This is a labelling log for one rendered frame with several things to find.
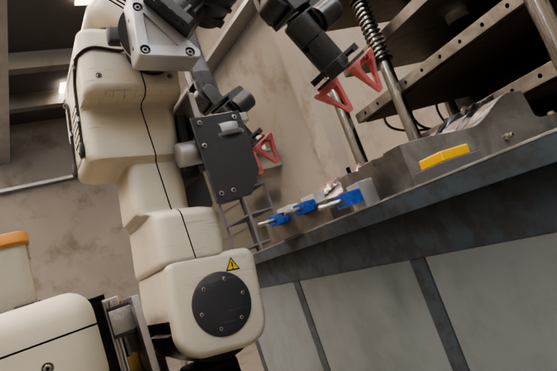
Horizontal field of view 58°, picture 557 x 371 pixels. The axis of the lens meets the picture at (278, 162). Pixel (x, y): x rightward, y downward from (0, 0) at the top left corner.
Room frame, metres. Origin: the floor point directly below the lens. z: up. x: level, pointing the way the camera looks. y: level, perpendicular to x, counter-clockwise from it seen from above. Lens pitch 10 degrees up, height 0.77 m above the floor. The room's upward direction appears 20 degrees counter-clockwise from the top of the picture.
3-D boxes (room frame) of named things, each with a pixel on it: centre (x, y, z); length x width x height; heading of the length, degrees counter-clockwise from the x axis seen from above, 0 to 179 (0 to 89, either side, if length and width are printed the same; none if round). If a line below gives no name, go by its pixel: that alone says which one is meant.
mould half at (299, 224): (1.48, -0.18, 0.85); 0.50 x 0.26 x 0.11; 132
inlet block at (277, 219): (1.33, 0.06, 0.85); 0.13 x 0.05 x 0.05; 132
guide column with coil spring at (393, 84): (2.11, -0.58, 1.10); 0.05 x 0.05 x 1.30
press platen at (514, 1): (2.11, -1.00, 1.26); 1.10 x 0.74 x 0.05; 24
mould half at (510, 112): (1.19, -0.40, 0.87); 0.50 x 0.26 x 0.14; 114
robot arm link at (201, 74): (1.25, 0.12, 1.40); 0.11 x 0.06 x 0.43; 32
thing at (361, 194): (1.04, -0.10, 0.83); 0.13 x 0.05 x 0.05; 116
